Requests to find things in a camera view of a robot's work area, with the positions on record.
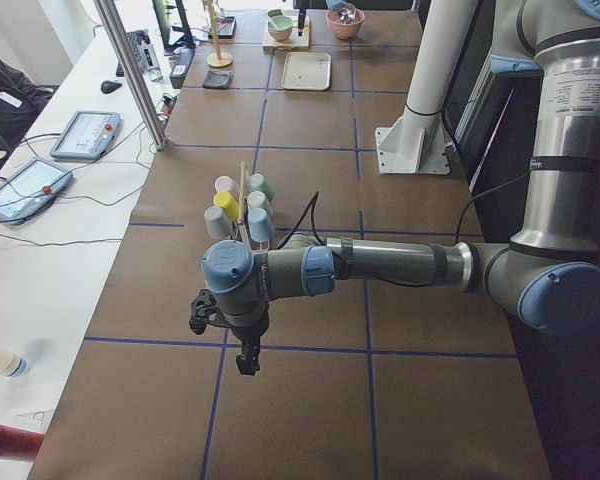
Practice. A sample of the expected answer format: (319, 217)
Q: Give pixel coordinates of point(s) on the grey cup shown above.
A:
(218, 225)

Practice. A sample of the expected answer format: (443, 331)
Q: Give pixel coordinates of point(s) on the upper teach pendant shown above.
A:
(87, 136)

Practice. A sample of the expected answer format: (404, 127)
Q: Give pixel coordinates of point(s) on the wooden stand with round base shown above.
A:
(217, 59)

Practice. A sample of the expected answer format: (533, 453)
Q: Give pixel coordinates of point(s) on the blue cup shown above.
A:
(261, 227)

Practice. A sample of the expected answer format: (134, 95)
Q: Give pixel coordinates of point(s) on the black computer mouse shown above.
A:
(109, 86)

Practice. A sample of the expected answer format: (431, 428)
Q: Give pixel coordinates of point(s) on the wooden rack handle rod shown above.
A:
(242, 193)

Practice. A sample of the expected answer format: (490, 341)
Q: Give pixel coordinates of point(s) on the lower teach pendant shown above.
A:
(31, 189)

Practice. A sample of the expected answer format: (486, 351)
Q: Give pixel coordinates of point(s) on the paper cup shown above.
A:
(12, 365)

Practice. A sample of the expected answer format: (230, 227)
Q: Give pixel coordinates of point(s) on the wooden cutting board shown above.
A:
(295, 41)

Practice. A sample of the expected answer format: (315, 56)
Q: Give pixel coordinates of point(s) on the yellow cup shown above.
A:
(228, 203)

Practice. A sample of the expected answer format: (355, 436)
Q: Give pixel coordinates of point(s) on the teach pendant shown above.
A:
(87, 136)
(31, 189)

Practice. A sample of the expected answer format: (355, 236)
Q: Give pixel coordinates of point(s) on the pink bowl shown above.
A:
(343, 30)

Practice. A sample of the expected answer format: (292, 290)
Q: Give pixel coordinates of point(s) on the red cylinder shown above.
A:
(19, 445)

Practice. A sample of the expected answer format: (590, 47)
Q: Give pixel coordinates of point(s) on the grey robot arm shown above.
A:
(543, 274)

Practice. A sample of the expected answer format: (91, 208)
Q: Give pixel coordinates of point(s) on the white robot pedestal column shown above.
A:
(415, 143)

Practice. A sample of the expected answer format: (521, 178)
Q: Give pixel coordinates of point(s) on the green cup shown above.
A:
(257, 182)

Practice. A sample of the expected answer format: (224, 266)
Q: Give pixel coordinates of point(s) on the aluminium frame post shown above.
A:
(115, 30)

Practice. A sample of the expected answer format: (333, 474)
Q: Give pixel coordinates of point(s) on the cream cup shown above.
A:
(259, 200)

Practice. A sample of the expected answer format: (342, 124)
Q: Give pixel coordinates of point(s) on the green bowl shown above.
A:
(280, 27)

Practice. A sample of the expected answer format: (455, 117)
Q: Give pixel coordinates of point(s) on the black monitor stand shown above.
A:
(174, 28)

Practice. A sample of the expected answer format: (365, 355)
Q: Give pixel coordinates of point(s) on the keyboard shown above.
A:
(136, 40)

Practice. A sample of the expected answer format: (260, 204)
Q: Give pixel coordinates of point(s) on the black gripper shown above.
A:
(250, 332)

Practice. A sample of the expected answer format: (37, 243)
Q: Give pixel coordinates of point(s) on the pink cup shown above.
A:
(227, 184)

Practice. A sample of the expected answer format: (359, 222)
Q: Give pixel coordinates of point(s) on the grey folded cloth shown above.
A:
(217, 80)

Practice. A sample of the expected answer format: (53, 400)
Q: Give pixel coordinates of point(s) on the cream rabbit tray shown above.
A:
(306, 71)

